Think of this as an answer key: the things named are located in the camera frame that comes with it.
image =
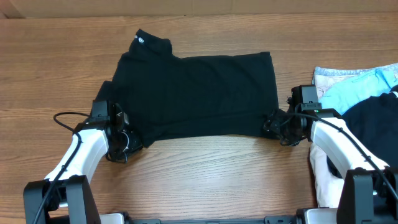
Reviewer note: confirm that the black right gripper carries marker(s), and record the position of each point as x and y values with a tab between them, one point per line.
274	123

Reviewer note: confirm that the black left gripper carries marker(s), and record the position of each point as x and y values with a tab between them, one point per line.
134	140

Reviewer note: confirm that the black polo shirt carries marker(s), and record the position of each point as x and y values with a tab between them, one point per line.
168	97

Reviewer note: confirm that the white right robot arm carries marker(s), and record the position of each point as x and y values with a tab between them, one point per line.
369	193

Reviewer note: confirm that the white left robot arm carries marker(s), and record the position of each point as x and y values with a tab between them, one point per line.
65	196

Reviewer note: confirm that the light blue garment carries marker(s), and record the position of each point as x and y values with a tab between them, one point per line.
342	89

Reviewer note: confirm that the pale pink garment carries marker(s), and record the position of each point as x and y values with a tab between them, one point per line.
328	186

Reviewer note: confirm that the dark navy garment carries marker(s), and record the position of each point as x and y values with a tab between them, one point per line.
373	121

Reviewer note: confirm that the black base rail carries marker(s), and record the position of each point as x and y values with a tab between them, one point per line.
211	221

